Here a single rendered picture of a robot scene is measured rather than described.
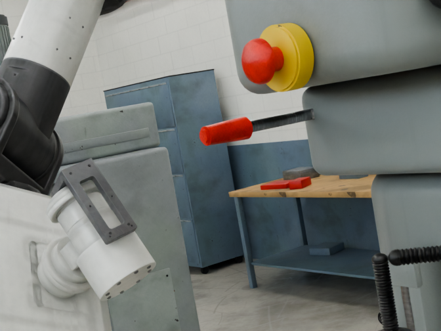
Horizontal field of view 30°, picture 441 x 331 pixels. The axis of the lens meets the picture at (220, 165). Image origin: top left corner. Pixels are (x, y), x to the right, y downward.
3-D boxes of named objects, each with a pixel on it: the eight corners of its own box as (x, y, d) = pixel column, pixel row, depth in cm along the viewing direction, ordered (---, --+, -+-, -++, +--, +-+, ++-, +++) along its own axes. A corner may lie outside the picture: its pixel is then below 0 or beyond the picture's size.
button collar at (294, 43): (303, 88, 71) (291, 19, 70) (261, 95, 76) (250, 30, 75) (320, 85, 72) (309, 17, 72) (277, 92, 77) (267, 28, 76)
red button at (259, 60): (267, 83, 70) (259, 36, 70) (239, 88, 73) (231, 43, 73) (296, 77, 72) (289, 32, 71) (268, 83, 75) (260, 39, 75)
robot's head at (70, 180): (76, 280, 83) (96, 247, 77) (33, 211, 85) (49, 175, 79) (125, 254, 87) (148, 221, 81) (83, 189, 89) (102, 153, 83)
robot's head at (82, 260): (77, 319, 82) (125, 273, 78) (24, 237, 85) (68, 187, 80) (120, 300, 88) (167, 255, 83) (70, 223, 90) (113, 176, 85)
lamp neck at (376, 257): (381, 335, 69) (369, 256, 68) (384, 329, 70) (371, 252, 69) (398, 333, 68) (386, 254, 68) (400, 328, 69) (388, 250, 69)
